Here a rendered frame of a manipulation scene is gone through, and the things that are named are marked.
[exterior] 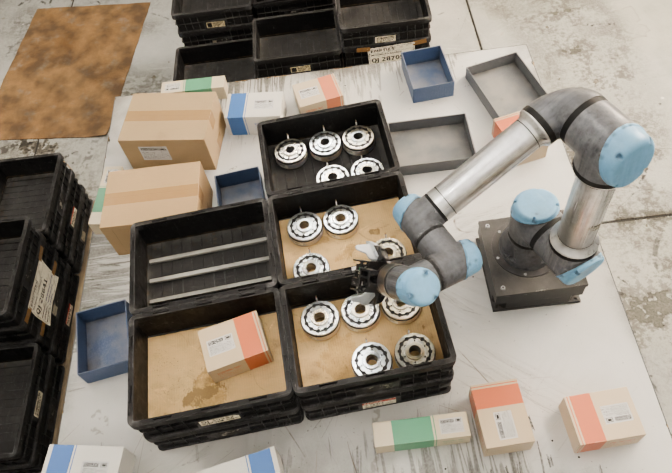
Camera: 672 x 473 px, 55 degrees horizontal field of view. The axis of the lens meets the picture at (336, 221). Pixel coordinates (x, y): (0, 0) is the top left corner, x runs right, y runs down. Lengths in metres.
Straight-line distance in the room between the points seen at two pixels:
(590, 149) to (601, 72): 2.29
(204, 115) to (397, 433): 1.21
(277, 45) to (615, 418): 2.21
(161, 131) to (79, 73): 1.83
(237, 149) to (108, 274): 0.61
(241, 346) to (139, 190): 0.68
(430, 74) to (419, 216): 1.19
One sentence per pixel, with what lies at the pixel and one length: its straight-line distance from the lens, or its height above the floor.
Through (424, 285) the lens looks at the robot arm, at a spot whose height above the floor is 1.30.
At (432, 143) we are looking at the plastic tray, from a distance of 2.24.
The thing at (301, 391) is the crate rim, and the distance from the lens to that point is 1.58.
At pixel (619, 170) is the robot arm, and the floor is 1.40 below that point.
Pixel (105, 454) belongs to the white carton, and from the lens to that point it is 1.82.
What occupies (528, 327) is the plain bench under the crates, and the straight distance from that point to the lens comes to 1.90.
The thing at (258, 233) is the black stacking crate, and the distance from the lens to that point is 1.93.
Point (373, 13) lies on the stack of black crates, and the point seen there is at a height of 0.49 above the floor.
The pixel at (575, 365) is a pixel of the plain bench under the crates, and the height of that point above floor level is 0.70.
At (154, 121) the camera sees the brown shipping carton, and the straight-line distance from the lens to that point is 2.29.
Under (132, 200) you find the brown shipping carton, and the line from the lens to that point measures 2.09.
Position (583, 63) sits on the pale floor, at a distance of 3.65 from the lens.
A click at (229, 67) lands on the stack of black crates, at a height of 0.27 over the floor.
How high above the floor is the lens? 2.40
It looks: 55 degrees down
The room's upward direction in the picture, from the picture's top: 10 degrees counter-clockwise
